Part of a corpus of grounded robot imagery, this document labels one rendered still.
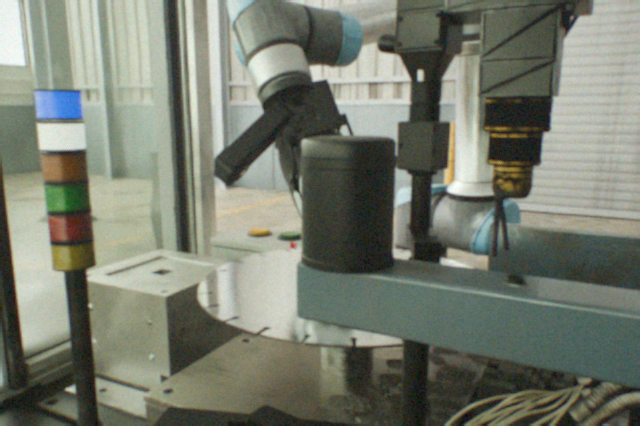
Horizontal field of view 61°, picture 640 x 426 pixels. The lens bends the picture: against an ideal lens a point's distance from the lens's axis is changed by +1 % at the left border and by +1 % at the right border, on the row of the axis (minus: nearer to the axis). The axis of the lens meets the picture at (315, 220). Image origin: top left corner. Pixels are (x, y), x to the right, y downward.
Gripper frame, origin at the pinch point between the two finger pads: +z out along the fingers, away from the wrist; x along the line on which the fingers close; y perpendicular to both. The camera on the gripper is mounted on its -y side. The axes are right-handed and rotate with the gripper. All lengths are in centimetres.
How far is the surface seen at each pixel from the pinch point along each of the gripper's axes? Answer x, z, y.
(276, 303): -5.7, 5.8, -7.9
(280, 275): 2.2, 1.8, -5.3
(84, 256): 1.2, -6.1, -25.3
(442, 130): -13.2, -5.0, 12.2
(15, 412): 22.3, 5.8, -40.9
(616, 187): 405, -57, 428
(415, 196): -8.8, -0.2, 9.0
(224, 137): 656, -328, 89
